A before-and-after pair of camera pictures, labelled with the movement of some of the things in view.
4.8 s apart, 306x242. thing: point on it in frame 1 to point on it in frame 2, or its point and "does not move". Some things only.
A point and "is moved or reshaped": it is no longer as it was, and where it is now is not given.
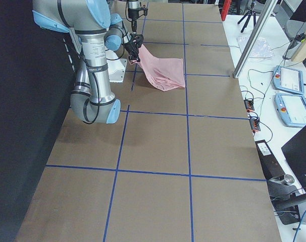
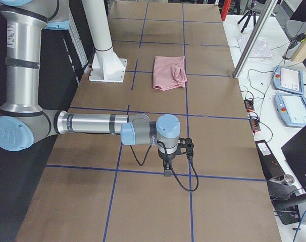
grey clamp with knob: (279, 187) does not move
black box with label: (270, 166) does not move
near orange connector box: (254, 124) does not move
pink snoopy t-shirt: (164, 73) is moved or reshaped
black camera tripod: (252, 12) does not move
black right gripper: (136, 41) to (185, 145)
